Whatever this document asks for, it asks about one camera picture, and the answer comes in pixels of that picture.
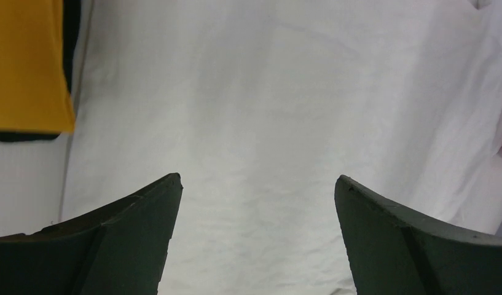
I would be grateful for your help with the folded orange t shirt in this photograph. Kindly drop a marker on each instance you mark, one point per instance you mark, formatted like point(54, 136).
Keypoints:
point(27, 69)

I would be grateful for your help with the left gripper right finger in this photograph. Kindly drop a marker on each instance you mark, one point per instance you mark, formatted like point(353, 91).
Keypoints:
point(393, 249)

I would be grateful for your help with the white t shirt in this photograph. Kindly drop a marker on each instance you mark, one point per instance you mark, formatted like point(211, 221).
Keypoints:
point(261, 105)

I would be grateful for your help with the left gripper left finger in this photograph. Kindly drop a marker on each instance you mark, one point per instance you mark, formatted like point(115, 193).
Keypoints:
point(119, 248)

